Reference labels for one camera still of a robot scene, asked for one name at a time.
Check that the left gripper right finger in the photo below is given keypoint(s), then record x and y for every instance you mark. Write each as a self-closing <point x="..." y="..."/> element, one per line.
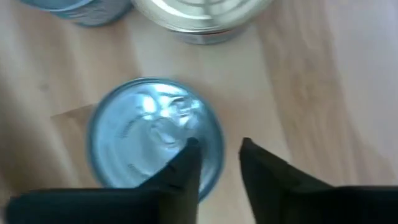
<point x="295" y="199"/>

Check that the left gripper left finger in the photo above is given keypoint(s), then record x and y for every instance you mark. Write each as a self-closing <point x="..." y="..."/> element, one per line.
<point x="124" y="205"/>

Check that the teal seafood can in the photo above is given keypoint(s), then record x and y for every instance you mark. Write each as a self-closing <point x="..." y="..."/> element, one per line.
<point x="90" y="14"/>

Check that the gold-lid pink salmon can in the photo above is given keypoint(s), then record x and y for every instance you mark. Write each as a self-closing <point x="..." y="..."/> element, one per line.
<point x="202" y="18"/>

